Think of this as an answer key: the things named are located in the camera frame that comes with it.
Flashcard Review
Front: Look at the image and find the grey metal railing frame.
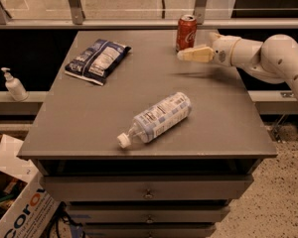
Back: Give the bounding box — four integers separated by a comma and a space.
0, 0, 298, 29

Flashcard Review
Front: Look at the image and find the red coke can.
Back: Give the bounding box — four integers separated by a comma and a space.
176, 15, 197, 52

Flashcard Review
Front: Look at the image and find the white pump dispenser bottle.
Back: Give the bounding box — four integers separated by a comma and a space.
1, 67, 28, 101

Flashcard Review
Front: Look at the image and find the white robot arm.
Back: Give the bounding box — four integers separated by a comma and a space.
177, 33, 298, 101

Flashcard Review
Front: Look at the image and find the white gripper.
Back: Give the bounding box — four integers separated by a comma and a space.
177, 32, 241, 66

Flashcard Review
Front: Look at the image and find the white cardboard box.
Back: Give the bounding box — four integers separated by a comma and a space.
0, 134, 59, 238

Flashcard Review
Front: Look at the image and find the clear plastic water bottle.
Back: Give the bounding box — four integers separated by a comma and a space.
117, 92, 192, 148

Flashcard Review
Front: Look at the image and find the blue white chip bag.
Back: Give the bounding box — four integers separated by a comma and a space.
65, 39, 131, 85

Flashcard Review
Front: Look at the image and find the grey drawer cabinet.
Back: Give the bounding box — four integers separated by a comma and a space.
20, 30, 276, 238

